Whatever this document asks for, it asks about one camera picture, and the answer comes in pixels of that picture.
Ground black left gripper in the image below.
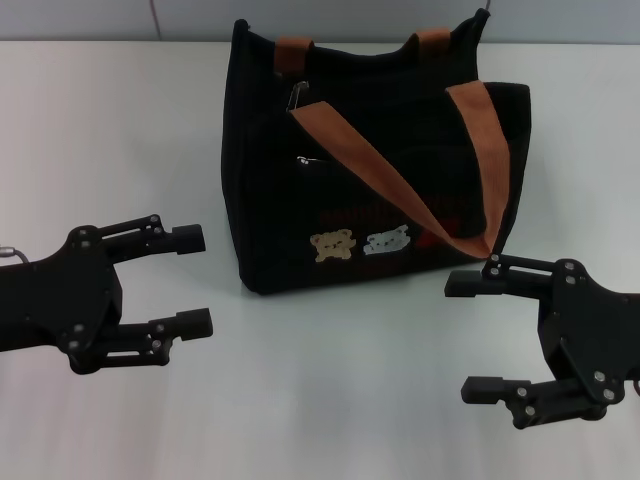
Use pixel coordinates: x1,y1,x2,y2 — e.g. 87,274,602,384
0,214,215,375

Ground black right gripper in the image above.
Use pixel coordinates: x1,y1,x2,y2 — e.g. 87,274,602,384
443,252,640,430

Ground black food bag orange handles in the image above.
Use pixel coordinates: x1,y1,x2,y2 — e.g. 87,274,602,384
221,8,532,297

